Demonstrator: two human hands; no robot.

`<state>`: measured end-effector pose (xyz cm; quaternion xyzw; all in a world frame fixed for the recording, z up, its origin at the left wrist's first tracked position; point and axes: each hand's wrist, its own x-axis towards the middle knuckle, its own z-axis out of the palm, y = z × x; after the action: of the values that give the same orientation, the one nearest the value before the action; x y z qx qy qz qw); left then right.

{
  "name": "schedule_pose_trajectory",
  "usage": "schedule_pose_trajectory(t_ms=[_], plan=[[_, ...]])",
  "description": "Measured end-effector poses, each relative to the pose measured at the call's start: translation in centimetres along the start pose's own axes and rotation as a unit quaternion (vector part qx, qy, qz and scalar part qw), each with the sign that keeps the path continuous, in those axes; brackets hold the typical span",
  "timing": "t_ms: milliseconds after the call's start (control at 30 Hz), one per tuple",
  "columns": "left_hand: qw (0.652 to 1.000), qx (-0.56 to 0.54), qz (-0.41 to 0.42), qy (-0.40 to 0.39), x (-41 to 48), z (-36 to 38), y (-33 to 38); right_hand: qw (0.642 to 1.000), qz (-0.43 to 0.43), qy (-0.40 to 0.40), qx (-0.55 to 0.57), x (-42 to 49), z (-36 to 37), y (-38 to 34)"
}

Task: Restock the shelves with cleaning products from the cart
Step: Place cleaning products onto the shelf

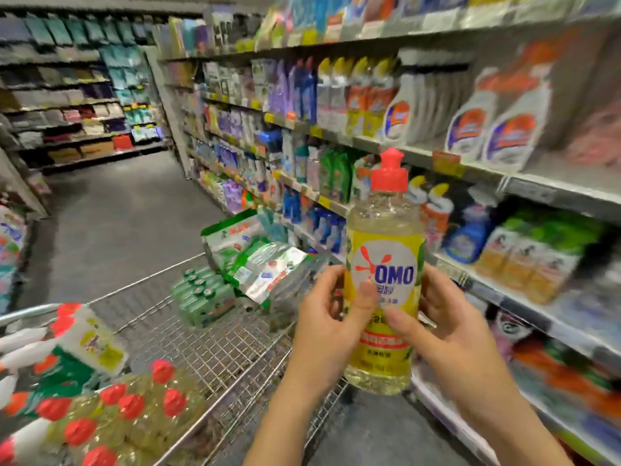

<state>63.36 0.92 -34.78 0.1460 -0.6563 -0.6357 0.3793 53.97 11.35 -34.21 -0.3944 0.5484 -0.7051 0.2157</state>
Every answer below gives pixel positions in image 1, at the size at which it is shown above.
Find row of white green-capped bottles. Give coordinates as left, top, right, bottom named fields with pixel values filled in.
left=475, top=210, right=609, bottom=305

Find cluster of blue cleaner bottles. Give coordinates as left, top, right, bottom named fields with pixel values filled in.
left=281, top=187, right=347, bottom=254

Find row of purple cleaner bottles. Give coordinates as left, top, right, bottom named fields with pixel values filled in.
left=264, top=58, right=320, bottom=123

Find orange promo sign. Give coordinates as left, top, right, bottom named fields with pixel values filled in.
left=431, top=150, right=466, bottom=179

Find person's left hand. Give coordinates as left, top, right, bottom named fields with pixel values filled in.
left=284, top=265, right=382, bottom=410

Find yellow-capped pink-label cleaner bottle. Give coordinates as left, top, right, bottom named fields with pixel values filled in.
left=424, top=182, right=458, bottom=254
left=408, top=174, right=434, bottom=229

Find small yellow red-capped bottle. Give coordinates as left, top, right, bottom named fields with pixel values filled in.
left=343, top=147, right=427, bottom=397

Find grey shopping cart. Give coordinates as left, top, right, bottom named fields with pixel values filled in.
left=0, top=249, right=351, bottom=466

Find row of blue cleaner packs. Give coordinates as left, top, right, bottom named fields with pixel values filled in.
left=252, top=0, right=391, bottom=47

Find cluster of yellow red-capped bottles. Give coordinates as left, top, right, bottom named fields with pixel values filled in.
left=58, top=359, right=211, bottom=466

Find distant store shelving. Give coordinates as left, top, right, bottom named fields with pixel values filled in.
left=0, top=9, right=172, bottom=177

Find white orange spray bottles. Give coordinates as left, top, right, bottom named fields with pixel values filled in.
left=381, top=48, right=477, bottom=148

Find blue spray bottle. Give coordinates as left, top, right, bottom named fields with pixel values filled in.
left=444, top=203, right=497, bottom=267

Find white orange-trigger spray bottle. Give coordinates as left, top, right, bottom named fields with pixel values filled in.
left=444, top=67, right=502, bottom=160
left=482, top=41, right=560, bottom=173

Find store shelving with refill pouches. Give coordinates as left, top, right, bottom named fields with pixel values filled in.
left=0, top=140, right=52, bottom=318

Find white red-capped cleaner bottle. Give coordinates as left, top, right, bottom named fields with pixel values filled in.
left=50, top=304, right=130, bottom=377

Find cluster of green cleaner bottles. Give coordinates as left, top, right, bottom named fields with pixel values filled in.
left=318, top=145, right=356, bottom=206

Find row of yellow-capped cleaner bottles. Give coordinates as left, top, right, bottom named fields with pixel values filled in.
left=315, top=55, right=400, bottom=140

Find person's right forearm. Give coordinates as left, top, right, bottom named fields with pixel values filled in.
left=468, top=397, right=576, bottom=466

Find pack of green small bottles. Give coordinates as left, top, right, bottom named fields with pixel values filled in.
left=169, top=267, right=240, bottom=329

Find person's right hand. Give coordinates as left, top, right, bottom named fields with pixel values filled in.
left=383, top=265, right=521, bottom=425

